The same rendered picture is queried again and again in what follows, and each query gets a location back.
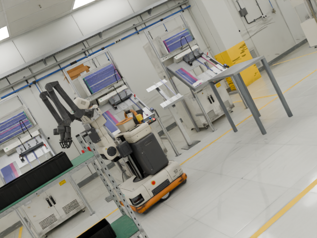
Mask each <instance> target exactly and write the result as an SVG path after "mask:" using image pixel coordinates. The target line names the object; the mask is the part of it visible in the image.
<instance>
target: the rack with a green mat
mask: <svg viewBox="0 0 317 238"><path fill-rule="evenodd" d="M83 137H84V139H85V140H86V142H87V144H88V146H89V147H90V149H91V151H92V152H91V151H89V150H88V148H87V147H86V145H85V143H84V142H83V140H82V138H81V137H80V135H79V134H78V135H76V138H77V140H78V142H79V143H80V145H81V147H82V148H83V150H84V153H83V154H81V155H79V156H78V157H76V158H74V159H73V160H71V163H72V165H73V167H71V168H69V169H68V170H66V171H64V172H63V173H61V174H59V175H58V176H56V177H55V178H53V179H51V180H50V181H48V182H46V183H45V184H43V185H42V186H40V187H38V188H37V189H35V190H34V191H32V192H30V193H29V194H27V195H25V196H23V197H22V198H20V199H19V200H17V201H15V202H14V203H12V204H11V205H9V206H7V207H6V208H4V209H2V210H1V211H0V219H1V218H3V217H4V216H6V215H8V214H9V213H11V212H12V211H14V210H15V209H17V208H19V207H20V206H22V205H24V204H25V203H27V202H29V201H30V200H32V199H33V198H35V197H37V196H38V195H40V194H41V193H43V192H45V191H46V190H48V189H49V188H51V187H53V186H54V185H56V184H57V183H59V182H61V181H62V180H64V179H66V178H67V177H69V176H70V175H72V174H74V173H75V172H77V171H79V170H80V169H82V168H83V167H85V166H86V165H88V164H90V163H92V165H93V167H94V168H95V170H96V172H97V173H98V175H99V177H100V179H101V180H102V182H103V184H104V185H105V187H106V189H107V190H108V192H109V194H110V195H111V197H112V199H113V200H114V202H115V204H116V205H117V207H118V209H119V210H120V212H121V214H122V216H121V217H119V218H118V219H117V220H115V221H114V222H112V223H111V224H110V225H111V227H112V229H113V230H114V232H115V234H116V236H117V237H115V238H140V236H139V235H140V234H141V235H142V237H143V238H149V237H148V236H147V234H146V232H145V230H144V229H143V227H142V225H141V224H140V222H139V220H138V219H137V217H136V215H135V214H134V212H133V210H132V209H131V207H130V205H129V203H128V202H127V200H126V198H125V197H124V195H123V193H122V191H121V190H120V188H119V186H118V185H117V183H116V181H115V180H114V178H113V176H112V175H111V173H110V171H109V170H108V168H107V166H106V164H105V162H104V161H103V159H102V158H101V156H100V154H99V152H98V151H97V149H96V147H95V146H94V144H93V142H92V141H91V139H90V137H89V136H88V134H87V133H86V134H84V135H83ZM96 159H97V161H98V162H99V164H100V166H101V167H102V169H103V171H104V172H105V174H106V176H107V178H108V179H109V181H110V183H111V185H112V186H113V188H114V189H115V191H116V193H117V195H118V196H119V198H120V200H121V201H122V203H123V205H124V206H125V208H126V210H127V211H128V213H129V215H130V216H131V217H129V216H128V215H127V214H126V212H125V211H124V209H123V207H122V205H121V204H120V202H119V201H118V199H117V197H116V195H115V194H114V192H113V190H112V189H111V187H110V185H109V184H108V182H107V181H106V179H105V177H104V175H103V174H102V172H101V170H100V169H99V167H98V165H97V163H96V162H95V160H96Z"/></svg>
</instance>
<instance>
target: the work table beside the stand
mask: <svg viewBox="0 0 317 238"><path fill-rule="evenodd" d="M260 60H261V62H262V64H263V66H264V68H265V70H266V72H267V74H268V76H269V78H270V80H271V82H272V84H273V86H274V88H275V91H276V93H277V95H278V97H279V99H280V101H281V103H282V105H283V107H284V109H285V111H286V113H287V115H288V117H292V116H293V114H292V112H291V110H290V108H289V106H288V104H287V102H286V100H285V98H284V96H283V94H282V91H281V89H280V87H279V85H278V83H277V81H276V79H275V77H274V75H273V73H272V71H271V69H270V67H269V65H268V63H267V61H266V58H265V56H264V55H263V56H260V57H257V58H254V59H251V60H247V61H244V62H241V63H238V64H235V65H233V66H231V67H229V68H228V69H226V70H224V71H223V72H221V73H219V74H218V75H216V76H214V77H212V78H211V79H209V80H208V83H209V84H210V86H211V88H212V90H213V92H214V94H215V96H216V98H217V100H218V102H219V104H220V106H221V108H222V110H223V111H224V113H225V115H226V117H227V119H228V121H229V123H230V125H231V127H232V129H233V131H234V132H237V131H238V130H237V128H236V126H235V124H234V122H233V120H232V118H231V116H230V115H229V113H228V111H227V109H226V107H225V105H224V103H223V101H222V99H221V97H220V95H219V93H218V91H217V89H216V87H215V86H214V84H213V81H216V80H219V79H223V78H227V77H232V76H233V77H234V79H235V81H236V83H237V85H238V87H239V89H240V91H241V93H242V95H243V97H244V99H245V101H246V103H247V105H248V107H249V109H250V111H251V113H252V115H253V117H254V119H255V121H256V123H257V125H258V127H259V129H260V131H261V133H262V134H263V135H265V134H266V131H265V129H264V127H263V125H262V123H261V121H260V119H259V117H260V116H261V115H260V113H259V111H258V109H257V107H256V105H255V103H254V101H253V99H252V97H251V95H250V93H249V91H248V89H247V87H246V85H245V83H244V81H243V79H242V77H241V75H240V72H242V71H243V70H245V69H246V68H248V67H250V66H251V65H253V64H255V63H257V62H258V61H260Z"/></svg>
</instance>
